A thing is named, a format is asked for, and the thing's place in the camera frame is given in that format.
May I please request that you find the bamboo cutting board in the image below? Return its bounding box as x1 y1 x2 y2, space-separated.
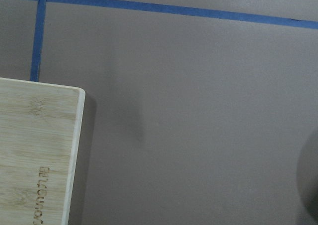
0 78 85 225

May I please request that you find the green bowl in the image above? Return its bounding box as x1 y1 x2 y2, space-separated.
297 131 318 225

